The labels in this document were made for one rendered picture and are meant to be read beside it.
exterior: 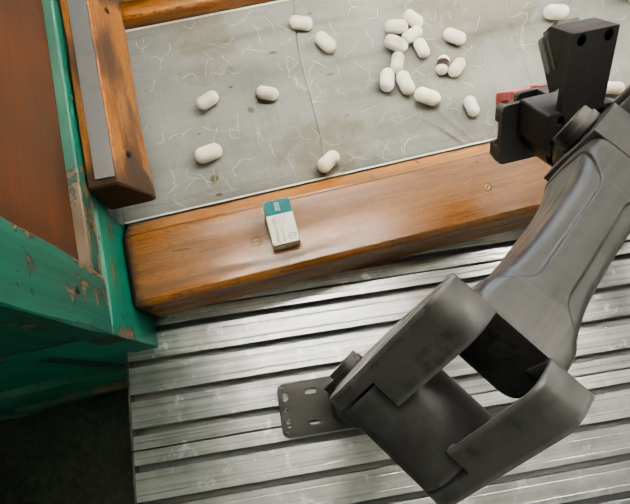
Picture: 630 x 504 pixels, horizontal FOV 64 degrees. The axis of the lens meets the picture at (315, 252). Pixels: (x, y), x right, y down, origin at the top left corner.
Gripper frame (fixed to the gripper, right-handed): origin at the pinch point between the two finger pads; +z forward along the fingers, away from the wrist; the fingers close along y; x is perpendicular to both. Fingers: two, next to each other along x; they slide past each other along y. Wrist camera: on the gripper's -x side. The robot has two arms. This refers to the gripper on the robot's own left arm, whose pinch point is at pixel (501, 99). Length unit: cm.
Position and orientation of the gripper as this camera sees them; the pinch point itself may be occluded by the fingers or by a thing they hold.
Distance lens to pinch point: 65.9
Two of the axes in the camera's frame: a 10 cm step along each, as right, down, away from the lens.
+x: 1.4, 8.0, 5.8
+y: -9.7, 2.4, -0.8
